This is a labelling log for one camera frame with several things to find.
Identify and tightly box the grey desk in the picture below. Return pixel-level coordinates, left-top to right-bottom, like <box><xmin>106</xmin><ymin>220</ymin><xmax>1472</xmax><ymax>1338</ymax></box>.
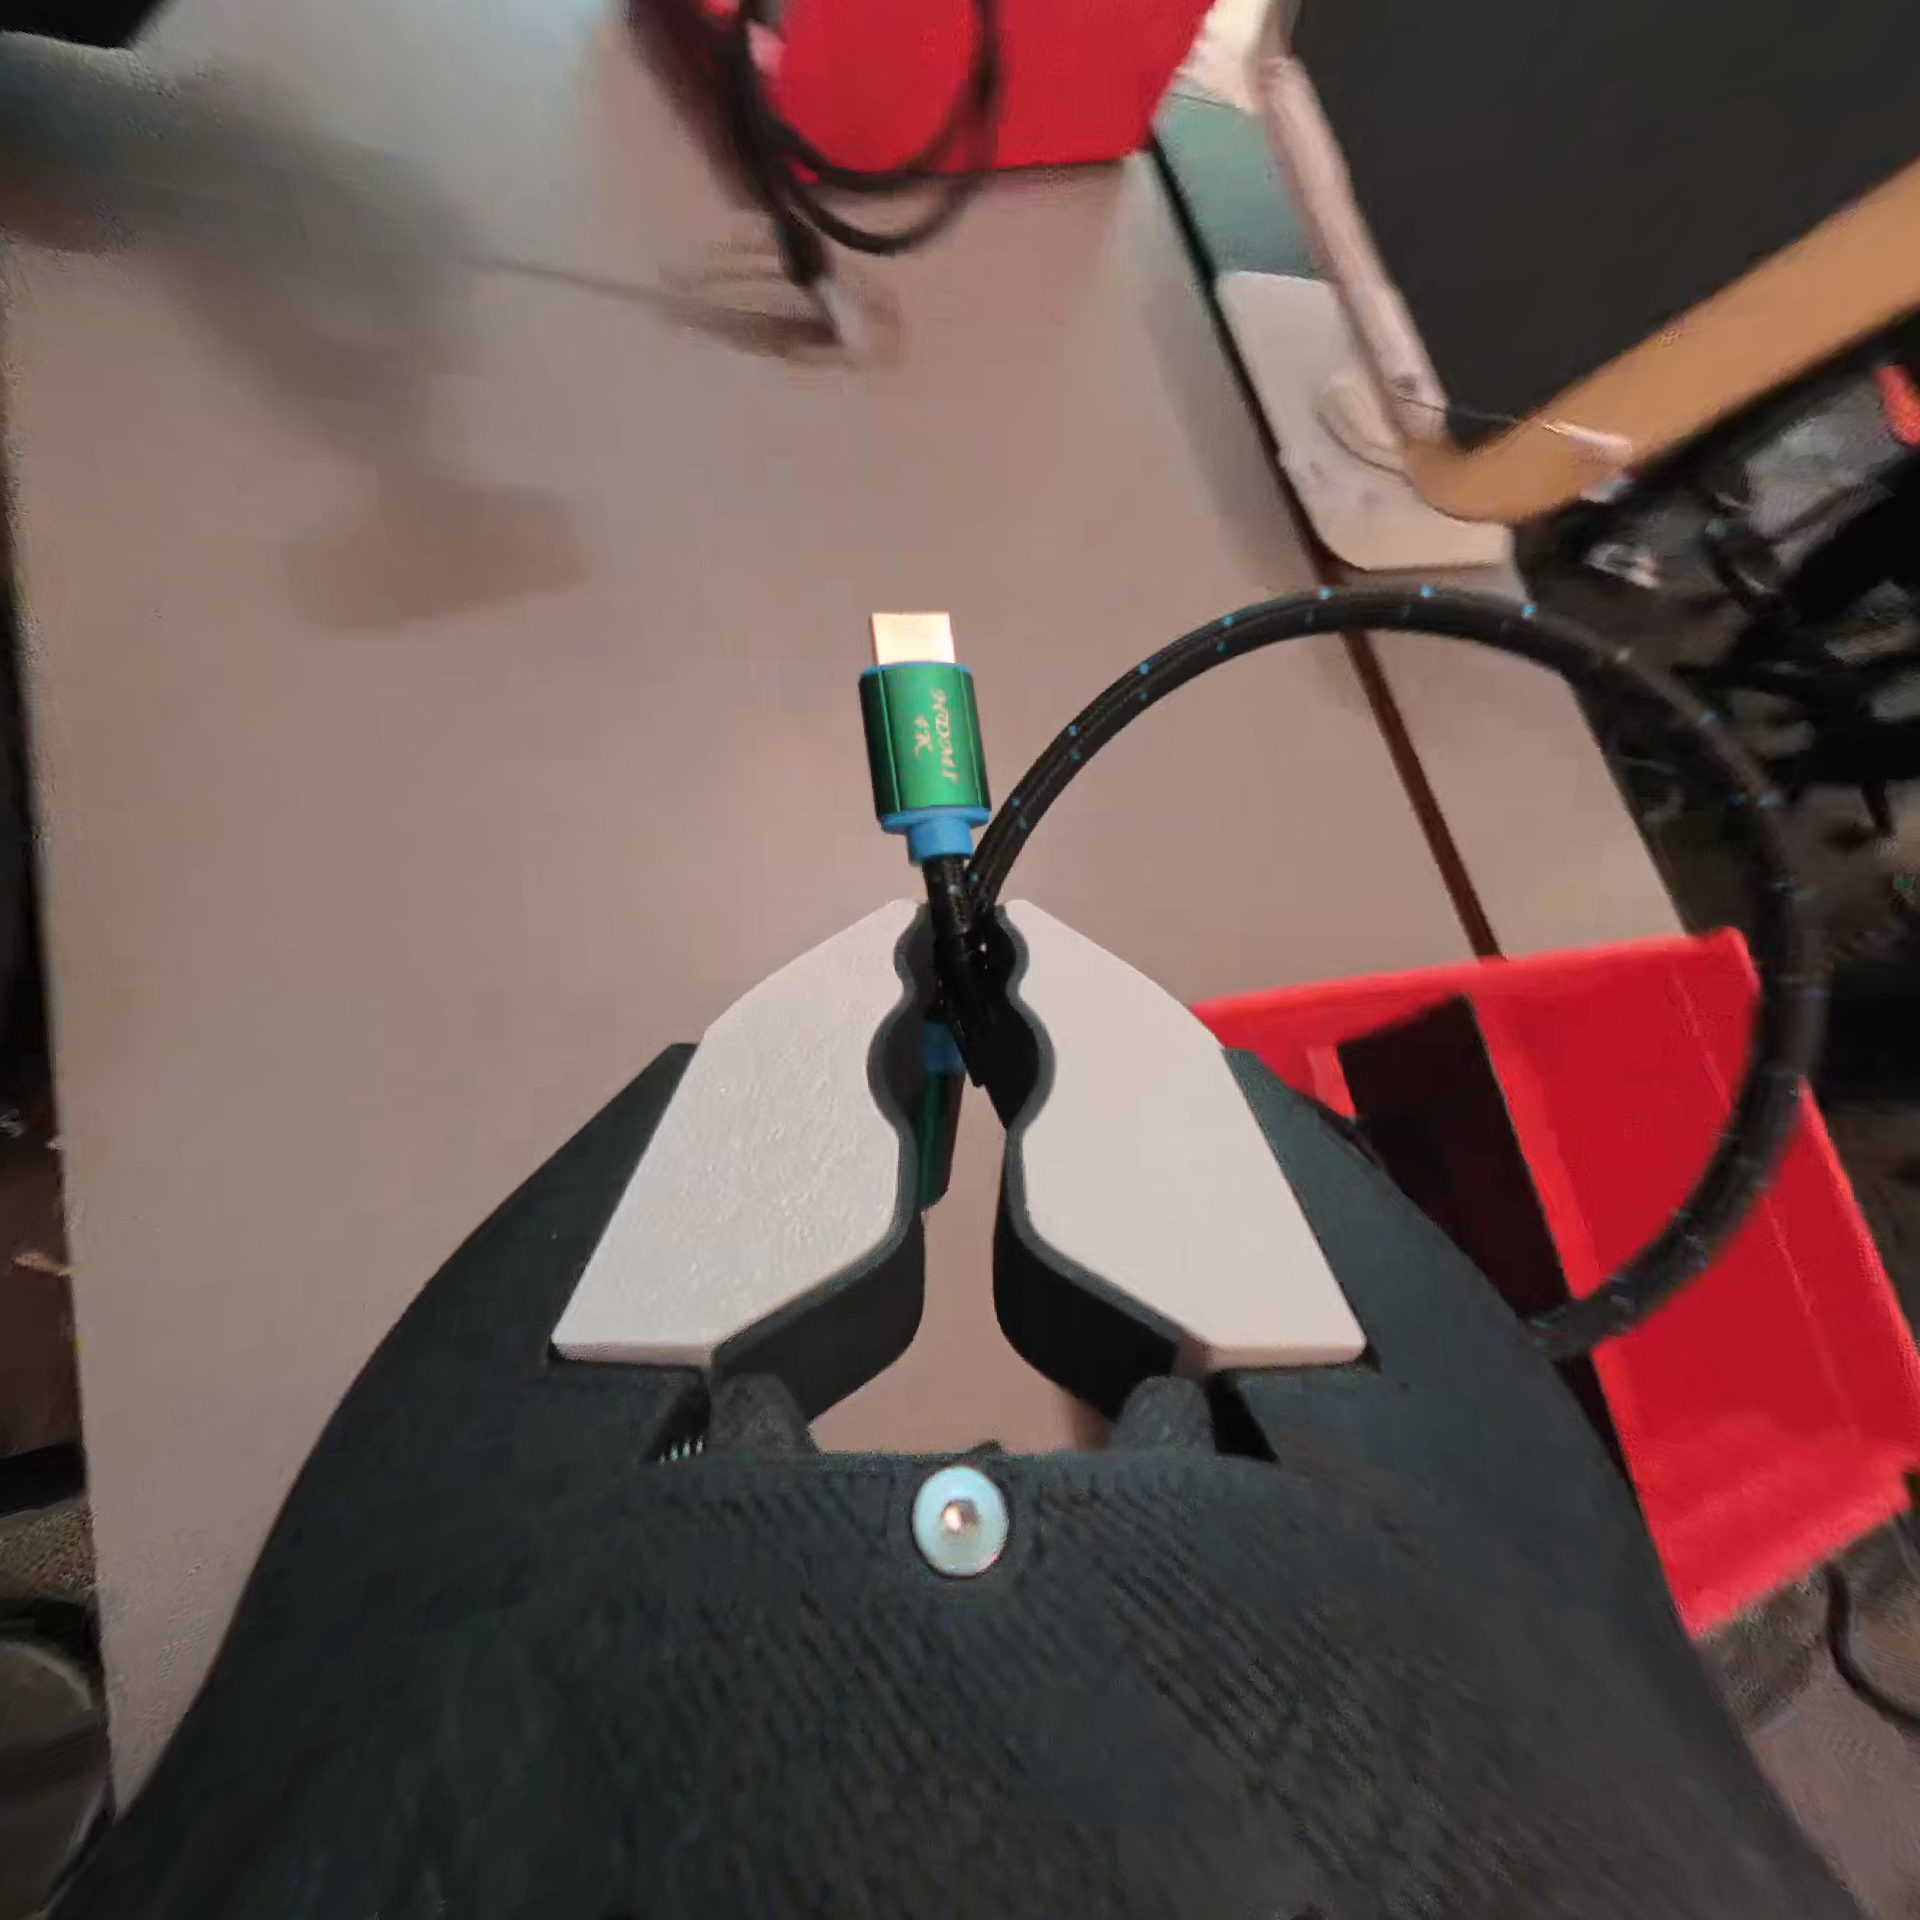
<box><xmin>0</xmin><ymin>0</ymin><xmax>1502</xmax><ymax>1801</ymax></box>
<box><xmin>1153</xmin><ymin>89</ymin><xmax>1689</xmax><ymax>962</ymax></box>

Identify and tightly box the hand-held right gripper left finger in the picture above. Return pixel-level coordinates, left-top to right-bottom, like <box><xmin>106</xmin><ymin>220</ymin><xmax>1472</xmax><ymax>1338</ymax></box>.
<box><xmin>549</xmin><ymin>896</ymin><xmax>927</xmax><ymax>1412</ymax></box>

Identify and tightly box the white board stand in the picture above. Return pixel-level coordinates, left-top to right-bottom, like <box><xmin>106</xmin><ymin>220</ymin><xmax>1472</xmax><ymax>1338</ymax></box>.
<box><xmin>1184</xmin><ymin>59</ymin><xmax>1518</xmax><ymax>576</ymax></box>

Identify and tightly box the thin black cable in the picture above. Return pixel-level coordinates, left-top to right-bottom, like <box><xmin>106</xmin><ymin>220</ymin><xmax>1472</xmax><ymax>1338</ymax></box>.
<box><xmin>703</xmin><ymin>0</ymin><xmax>1009</xmax><ymax>360</ymax></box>

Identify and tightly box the braided cable with green plugs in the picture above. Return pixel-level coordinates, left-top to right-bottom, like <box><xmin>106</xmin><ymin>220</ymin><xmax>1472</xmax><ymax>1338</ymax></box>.
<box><xmin>856</xmin><ymin>589</ymin><xmax>1825</xmax><ymax>1360</ymax></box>

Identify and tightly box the red bin with black divider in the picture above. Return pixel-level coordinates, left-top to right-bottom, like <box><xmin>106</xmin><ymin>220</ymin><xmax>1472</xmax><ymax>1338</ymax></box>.
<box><xmin>1191</xmin><ymin>928</ymin><xmax>1920</xmax><ymax>1642</ymax></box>

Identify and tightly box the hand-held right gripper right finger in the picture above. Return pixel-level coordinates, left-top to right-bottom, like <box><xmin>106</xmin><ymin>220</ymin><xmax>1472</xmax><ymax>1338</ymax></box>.
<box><xmin>990</xmin><ymin>896</ymin><xmax>1374</xmax><ymax>1416</ymax></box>

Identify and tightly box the red plastic bin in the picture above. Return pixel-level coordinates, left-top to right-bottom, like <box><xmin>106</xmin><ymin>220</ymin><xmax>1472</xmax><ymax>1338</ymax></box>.
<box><xmin>631</xmin><ymin>0</ymin><xmax>1221</xmax><ymax>178</ymax></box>

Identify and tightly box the black tablet on stand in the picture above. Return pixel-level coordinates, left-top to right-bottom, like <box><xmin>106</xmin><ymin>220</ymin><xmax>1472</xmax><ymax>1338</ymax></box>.
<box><xmin>1286</xmin><ymin>0</ymin><xmax>1920</xmax><ymax>523</ymax></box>

